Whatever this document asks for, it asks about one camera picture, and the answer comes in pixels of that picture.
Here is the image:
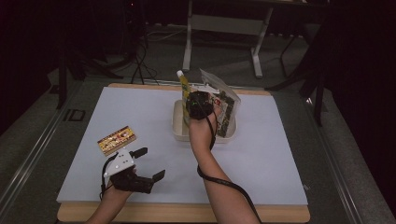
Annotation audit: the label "white desk frame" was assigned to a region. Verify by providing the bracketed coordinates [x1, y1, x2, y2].
[181, 0, 276, 79]

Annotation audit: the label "black chair legs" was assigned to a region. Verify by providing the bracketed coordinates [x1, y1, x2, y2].
[265, 27, 332, 127]

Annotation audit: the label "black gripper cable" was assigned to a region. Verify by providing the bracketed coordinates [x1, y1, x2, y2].
[196, 106, 263, 224]
[99, 151, 120, 201]

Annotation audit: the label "yellow spout pouch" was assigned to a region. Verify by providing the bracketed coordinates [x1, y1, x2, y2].
[176, 69, 192, 126]

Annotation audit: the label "metal floor rail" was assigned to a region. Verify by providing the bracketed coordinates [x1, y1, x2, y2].
[0, 79, 82, 213]
[304, 96, 366, 224]

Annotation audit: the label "person's left hand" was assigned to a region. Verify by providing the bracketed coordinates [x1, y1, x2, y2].
[104, 183, 134, 203]

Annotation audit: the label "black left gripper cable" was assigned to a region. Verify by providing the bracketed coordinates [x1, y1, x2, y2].
[99, 151, 120, 201]

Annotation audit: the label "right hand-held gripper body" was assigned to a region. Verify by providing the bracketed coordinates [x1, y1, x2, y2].
[185, 83, 220, 121]

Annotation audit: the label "white table mat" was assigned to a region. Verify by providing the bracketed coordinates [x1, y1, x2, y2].
[56, 86, 309, 206]

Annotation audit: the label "gold and red box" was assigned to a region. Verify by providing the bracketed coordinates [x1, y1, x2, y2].
[96, 125, 137, 157]

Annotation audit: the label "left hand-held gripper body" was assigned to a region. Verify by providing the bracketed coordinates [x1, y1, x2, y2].
[103, 147, 156, 195]

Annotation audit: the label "white plastic container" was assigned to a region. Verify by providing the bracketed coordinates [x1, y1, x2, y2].
[171, 99, 238, 145]

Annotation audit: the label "black floor cables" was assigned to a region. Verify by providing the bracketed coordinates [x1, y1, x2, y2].
[130, 29, 161, 86]

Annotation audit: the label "black stand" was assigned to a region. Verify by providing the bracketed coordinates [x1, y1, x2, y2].
[55, 0, 125, 110]

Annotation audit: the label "person's right hand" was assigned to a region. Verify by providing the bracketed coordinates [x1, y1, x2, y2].
[188, 105, 224, 152]

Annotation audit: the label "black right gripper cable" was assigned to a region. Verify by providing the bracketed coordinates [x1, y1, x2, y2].
[196, 106, 263, 224]

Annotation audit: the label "clear seaweed snack packet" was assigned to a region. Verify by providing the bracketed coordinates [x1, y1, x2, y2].
[199, 67, 243, 138]

